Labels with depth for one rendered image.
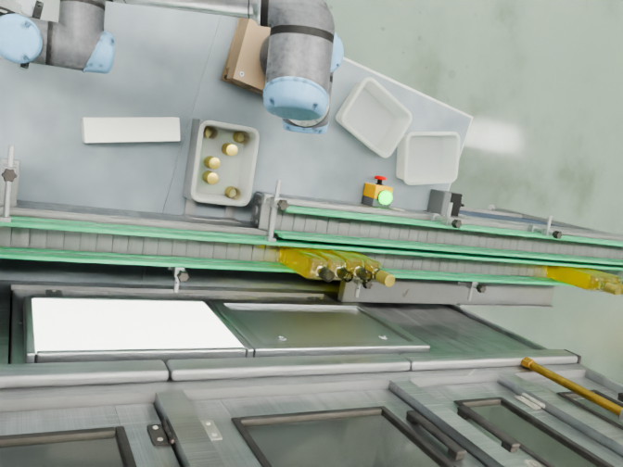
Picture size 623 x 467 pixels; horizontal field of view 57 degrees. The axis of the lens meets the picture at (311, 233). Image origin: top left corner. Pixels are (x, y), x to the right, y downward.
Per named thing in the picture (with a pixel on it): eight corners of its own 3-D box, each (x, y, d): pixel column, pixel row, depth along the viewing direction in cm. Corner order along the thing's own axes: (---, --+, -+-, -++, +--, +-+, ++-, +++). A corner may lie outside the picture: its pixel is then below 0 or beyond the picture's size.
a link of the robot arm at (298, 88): (334, 82, 152) (335, 28, 98) (327, 138, 154) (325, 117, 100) (288, 77, 153) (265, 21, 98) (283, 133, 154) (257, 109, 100)
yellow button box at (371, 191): (360, 202, 192) (372, 206, 185) (363, 180, 191) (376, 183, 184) (377, 205, 195) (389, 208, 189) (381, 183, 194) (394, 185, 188)
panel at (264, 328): (22, 308, 131) (24, 370, 101) (24, 295, 130) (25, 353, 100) (358, 312, 173) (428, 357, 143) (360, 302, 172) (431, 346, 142)
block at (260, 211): (247, 223, 169) (256, 229, 163) (252, 192, 167) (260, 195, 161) (259, 224, 170) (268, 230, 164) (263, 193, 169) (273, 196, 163)
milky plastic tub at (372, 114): (373, 158, 192) (387, 161, 185) (324, 119, 181) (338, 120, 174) (400, 115, 193) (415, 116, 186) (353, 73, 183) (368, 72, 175)
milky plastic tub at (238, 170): (182, 196, 164) (190, 201, 157) (192, 118, 161) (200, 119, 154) (239, 202, 173) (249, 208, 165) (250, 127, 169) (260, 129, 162)
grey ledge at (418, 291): (327, 293, 190) (344, 303, 180) (332, 267, 188) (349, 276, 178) (531, 299, 234) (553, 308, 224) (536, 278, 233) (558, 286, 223)
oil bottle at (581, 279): (544, 276, 221) (611, 298, 196) (548, 261, 220) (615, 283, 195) (554, 276, 223) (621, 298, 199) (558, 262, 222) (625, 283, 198)
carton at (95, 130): (81, 117, 149) (82, 118, 144) (173, 117, 159) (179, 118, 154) (82, 141, 150) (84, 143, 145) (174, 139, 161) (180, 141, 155)
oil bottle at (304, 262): (277, 260, 168) (309, 282, 149) (280, 242, 167) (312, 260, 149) (294, 262, 171) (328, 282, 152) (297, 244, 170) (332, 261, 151)
